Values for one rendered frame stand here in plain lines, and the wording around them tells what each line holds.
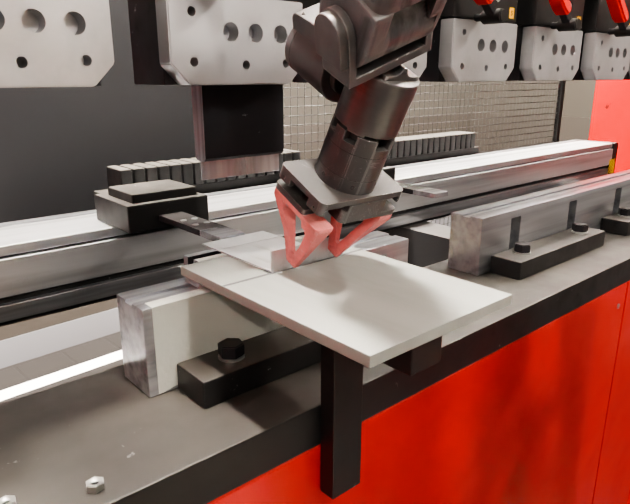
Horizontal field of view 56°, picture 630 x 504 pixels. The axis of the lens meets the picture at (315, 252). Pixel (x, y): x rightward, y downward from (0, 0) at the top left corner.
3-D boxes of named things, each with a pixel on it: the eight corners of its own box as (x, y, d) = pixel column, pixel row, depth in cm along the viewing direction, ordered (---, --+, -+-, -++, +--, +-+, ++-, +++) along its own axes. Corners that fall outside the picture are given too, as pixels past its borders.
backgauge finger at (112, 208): (187, 261, 66) (184, 217, 64) (96, 220, 84) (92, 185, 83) (273, 242, 73) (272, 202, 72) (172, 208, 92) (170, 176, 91)
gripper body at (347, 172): (275, 179, 53) (298, 105, 49) (356, 168, 60) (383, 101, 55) (316, 223, 50) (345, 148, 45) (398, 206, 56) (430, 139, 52)
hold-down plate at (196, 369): (204, 410, 57) (203, 382, 56) (177, 389, 61) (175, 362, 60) (408, 326, 76) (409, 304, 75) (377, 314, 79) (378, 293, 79)
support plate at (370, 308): (369, 369, 41) (370, 356, 40) (180, 275, 60) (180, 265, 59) (511, 304, 52) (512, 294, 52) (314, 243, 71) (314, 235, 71)
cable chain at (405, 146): (357, 163, 128) (357, 144, 126) (338, 160, 132) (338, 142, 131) (475, 147, 155) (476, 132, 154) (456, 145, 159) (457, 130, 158)
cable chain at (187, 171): (122, 195, 94) (120, 170, 93) (107, 189, 98) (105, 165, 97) (301, 171, 118) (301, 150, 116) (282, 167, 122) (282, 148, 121)
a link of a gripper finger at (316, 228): (254, 246, 58) (279, 166, 53) (310, 233, 63) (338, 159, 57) (292, 292, 55) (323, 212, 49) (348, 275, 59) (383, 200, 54)
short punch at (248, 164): (206, 181, 60) (201, 84, 57) (196, 179, 61) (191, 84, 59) (284, 171, 66) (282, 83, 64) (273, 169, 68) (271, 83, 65)
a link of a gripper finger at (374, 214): (276, 240, 60) (303, 163, 54) (329, 229, 64) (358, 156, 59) (315, 285, 56) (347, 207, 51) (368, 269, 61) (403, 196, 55)
